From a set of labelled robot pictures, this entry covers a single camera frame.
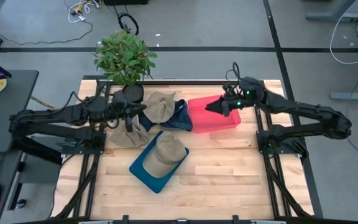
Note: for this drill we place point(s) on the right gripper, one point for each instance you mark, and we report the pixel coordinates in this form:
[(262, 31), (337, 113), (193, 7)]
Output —
[(242, 98)]

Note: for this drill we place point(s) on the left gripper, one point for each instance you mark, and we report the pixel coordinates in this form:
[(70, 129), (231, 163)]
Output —
[(118, 107)]

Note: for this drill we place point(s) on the tan baseball cap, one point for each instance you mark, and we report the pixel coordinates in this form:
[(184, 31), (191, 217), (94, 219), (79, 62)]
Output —
[(166, 152), (129, 137), (159, 107)]

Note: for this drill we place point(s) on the blue denim baseball cap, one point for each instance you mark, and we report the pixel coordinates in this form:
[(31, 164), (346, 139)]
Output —
[(180, 116)]

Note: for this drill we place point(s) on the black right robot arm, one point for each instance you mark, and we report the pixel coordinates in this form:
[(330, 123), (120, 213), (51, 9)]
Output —
[(306, 109)]

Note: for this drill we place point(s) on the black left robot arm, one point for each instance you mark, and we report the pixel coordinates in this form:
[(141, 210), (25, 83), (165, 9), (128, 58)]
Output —
[(57, 113)]

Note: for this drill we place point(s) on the pink plastic bin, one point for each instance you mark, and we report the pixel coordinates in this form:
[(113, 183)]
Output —
[(216, 119)]

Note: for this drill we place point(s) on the potted green plant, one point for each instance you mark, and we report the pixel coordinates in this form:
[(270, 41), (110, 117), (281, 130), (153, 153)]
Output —
[(123, 59)]

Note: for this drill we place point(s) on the blue plastic bin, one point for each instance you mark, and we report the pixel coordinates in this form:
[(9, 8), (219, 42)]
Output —
[(138, 168)]

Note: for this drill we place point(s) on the black box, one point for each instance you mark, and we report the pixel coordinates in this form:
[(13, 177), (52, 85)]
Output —
[(126, 2)]

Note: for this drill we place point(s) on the black side desk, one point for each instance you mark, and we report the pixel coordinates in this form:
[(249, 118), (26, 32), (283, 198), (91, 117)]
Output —
[(11, 102)]

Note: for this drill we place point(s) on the grey desk leg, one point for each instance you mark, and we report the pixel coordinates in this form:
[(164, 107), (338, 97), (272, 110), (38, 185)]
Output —
[(328, 16), (353, 96)]

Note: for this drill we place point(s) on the black table frame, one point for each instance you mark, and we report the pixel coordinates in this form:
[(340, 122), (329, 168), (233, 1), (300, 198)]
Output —
[(166, 83)]

